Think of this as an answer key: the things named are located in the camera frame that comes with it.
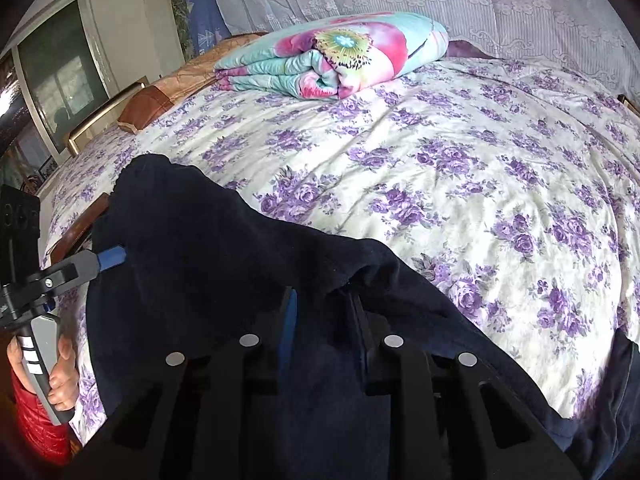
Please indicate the brown satin pillow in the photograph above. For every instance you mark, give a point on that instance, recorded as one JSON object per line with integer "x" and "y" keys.
{"x": 170, "y": 87}

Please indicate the person's left hand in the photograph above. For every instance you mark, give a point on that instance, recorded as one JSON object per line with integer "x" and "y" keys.
{"x": 62, "y": 375}

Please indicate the green patterned wall poster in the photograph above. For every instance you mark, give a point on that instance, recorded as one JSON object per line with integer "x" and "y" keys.
{"x": 179, "y": 15}

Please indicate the folded colourful floral quilt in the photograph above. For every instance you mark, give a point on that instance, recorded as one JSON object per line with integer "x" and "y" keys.
{"x": 345, "y": 52}

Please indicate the person's left forearm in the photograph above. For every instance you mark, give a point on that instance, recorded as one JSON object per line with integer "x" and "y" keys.
{"x": 37, "y": 425}

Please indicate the blue patterned cloth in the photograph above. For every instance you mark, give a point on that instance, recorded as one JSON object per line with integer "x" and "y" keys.
{"x": 200, "y": 5}

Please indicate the plain purple cloth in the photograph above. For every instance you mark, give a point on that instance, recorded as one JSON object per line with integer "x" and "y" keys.
{"x": 465, "y": 50}

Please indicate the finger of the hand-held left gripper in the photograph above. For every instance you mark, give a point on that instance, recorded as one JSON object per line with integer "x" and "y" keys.
{"x": 111, "y": 256}

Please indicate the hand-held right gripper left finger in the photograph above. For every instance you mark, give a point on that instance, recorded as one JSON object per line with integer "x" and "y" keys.
{"x": 289, "y": 320}

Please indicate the wooden bed frame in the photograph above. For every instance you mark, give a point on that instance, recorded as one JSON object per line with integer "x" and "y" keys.
{"x": 75, "y": 230}

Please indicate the navy blue pants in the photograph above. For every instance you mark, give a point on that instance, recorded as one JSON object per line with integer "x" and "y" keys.
{"x": 225, "y": 285}

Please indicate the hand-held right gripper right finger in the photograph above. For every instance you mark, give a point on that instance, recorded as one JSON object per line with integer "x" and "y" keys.
{"x": 359, "y": 312}

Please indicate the window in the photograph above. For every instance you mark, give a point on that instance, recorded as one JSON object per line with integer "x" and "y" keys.
{"x": 60, "y": 75}

